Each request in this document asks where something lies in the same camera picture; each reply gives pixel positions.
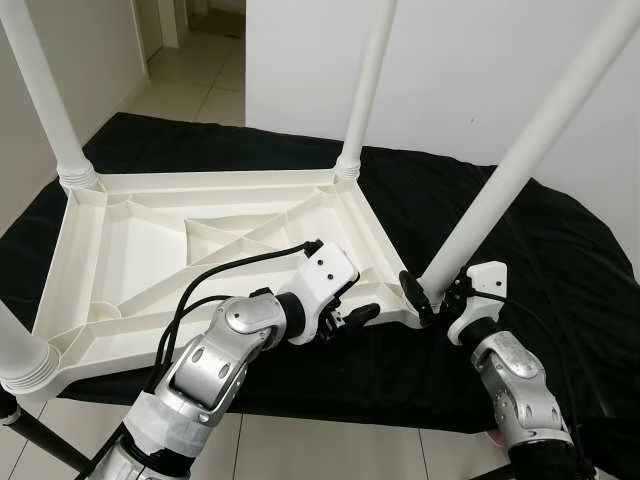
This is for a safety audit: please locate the black table cloth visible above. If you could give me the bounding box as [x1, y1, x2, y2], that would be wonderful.
[0, 112, 640, 441]

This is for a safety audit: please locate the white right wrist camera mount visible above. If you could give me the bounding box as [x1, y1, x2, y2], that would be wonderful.
[445, 262, 509, 346]

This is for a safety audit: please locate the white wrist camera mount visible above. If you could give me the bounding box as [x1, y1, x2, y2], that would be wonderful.
[445, 262, 509, 346]
[283, 240, 361, 346]

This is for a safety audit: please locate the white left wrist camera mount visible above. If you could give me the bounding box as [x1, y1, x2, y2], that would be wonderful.
[283, 240, 361, 346]

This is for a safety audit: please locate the white plastic table top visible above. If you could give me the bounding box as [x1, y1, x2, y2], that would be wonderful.
[15, 166, 433, 401]

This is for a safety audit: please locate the white door frame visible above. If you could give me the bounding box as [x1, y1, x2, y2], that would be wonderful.
[135, 0, 191, 61]

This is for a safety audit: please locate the black metal table leg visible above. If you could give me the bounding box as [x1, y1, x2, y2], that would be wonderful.
[0, 390, 91, 471]

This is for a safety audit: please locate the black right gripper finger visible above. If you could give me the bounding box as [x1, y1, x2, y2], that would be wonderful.
[399, 270, 436, 329]

